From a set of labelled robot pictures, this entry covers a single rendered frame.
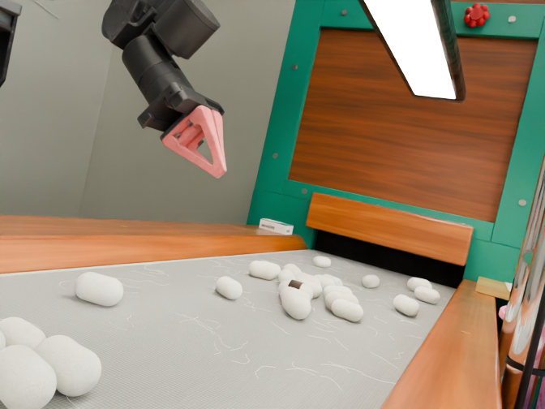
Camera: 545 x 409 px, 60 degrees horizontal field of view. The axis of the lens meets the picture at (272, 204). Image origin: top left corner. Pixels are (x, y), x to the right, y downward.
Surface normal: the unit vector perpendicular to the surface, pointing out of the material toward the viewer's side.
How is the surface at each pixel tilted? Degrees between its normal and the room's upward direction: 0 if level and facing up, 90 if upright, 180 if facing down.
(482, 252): 90
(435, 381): 0
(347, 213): 90
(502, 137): 90
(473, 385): 0
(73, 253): 45
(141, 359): 0
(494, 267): 90
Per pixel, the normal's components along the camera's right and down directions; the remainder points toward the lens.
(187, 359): 0.22, -0.98
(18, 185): 0.85, 0.21
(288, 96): -0.42, -0.06
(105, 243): 0.78, -0.54
